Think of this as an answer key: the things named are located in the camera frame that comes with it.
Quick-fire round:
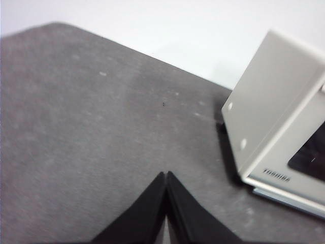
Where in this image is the cream toaster oven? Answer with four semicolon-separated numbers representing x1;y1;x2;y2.
215;29;325;219

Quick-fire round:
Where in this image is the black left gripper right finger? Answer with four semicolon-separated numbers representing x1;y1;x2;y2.
166;170;244;244

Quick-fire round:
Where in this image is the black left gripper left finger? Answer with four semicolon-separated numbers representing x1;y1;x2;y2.
91;172;167;244

